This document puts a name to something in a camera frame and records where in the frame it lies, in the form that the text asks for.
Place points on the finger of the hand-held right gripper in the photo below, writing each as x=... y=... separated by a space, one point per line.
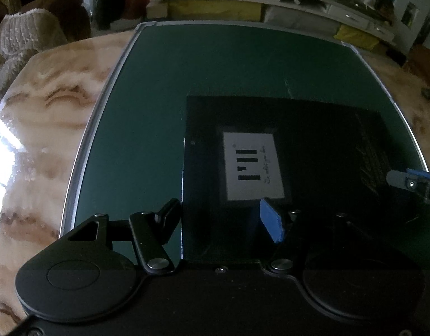
x=398 y=178

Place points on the black bag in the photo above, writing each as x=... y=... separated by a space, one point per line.
x=111 y=3

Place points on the yellow bag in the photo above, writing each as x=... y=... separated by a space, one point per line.
x=356 y=37

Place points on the yellow cloth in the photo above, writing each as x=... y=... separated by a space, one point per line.
x=215 y=10

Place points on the brown wooden stool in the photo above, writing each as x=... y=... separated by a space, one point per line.
x=425 y=63

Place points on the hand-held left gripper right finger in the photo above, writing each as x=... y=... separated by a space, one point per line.
x=272 y=220

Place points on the black box lid white label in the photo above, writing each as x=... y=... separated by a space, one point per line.
x=323 y=147

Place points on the dark green desk mat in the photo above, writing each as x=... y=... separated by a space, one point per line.
x=148 y=112

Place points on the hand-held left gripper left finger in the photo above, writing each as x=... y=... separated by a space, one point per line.
x=170 y=214

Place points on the marble desktop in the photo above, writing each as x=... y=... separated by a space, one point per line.
x=43 y=129

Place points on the brown sofa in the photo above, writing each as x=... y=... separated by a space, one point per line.
x=61 y=7

